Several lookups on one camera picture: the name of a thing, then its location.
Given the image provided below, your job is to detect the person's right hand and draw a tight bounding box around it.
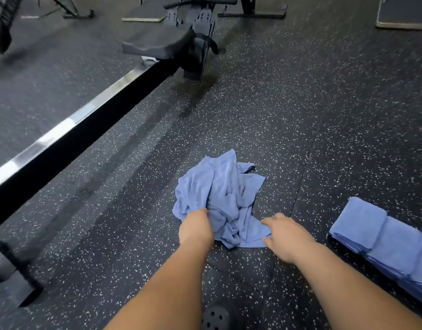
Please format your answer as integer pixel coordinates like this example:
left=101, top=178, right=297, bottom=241
left=261, top=213, right=317, bottom=265

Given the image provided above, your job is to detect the person's left hand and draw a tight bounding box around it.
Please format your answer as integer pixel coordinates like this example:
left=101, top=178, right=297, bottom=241
left=178, top=208, right=215, bottom=248

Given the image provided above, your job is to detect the blue towel pile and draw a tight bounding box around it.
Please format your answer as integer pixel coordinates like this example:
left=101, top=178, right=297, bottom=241
left=172, top=149, right=274, bottom=249

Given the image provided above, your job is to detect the person's left forearm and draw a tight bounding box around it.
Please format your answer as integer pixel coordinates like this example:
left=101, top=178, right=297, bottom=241
left=104, top=237, right=215, bottom=330

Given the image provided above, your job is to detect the person's right forearm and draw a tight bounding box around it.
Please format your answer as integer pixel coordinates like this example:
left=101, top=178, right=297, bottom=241
left=294, top=242, right=422, bottom=330

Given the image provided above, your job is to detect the person's black clog shoe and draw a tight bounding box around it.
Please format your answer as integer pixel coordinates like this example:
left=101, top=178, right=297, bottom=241
left=203, top=302, right=239, bottom=330

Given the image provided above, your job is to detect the black ski trainer grey platform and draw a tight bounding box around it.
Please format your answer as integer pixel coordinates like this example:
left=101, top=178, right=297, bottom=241
left=122, top=0, right=167, bottom=23

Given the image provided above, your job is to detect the black ski trainer wooden-edged platform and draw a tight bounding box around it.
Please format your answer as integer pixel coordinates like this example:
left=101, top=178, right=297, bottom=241
left=375, top=0, right=422, bottom=32

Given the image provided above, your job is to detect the black fan bike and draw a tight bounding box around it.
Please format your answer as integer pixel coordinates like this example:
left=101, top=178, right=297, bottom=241
left=0, top=0, right=95, bottom=55

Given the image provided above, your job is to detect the black rowing machine with rail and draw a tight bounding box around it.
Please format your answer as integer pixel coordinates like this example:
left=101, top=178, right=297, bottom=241
left=0, top=0, right=288, bottom=308

